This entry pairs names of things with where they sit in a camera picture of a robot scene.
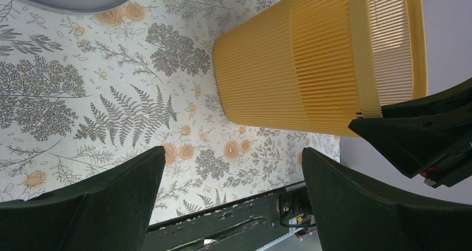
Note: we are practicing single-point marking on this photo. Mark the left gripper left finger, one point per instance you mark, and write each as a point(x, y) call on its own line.
point(108, 211)

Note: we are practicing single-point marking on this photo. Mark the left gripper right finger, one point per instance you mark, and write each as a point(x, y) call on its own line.
point(353, 211)

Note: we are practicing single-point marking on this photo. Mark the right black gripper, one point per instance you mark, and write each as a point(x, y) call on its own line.
point(430, 136)

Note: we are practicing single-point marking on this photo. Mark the yellow plastic waste basket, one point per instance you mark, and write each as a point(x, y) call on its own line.
point(316, 65)

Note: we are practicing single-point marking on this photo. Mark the floral patterned table mat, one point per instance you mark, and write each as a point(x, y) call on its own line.
point(81, 94)

